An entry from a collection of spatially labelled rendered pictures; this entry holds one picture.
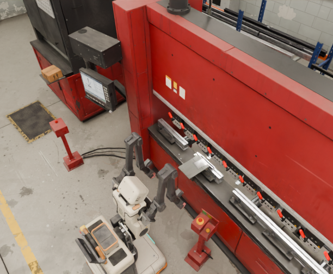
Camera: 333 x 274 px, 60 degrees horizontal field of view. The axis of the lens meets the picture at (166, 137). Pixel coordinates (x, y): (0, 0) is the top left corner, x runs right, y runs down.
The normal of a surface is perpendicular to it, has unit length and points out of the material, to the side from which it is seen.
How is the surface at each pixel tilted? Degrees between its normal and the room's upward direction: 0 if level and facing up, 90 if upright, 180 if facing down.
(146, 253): 0
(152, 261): 0
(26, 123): 0
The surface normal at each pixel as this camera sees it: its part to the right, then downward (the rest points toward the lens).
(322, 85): -0.01, -0.68
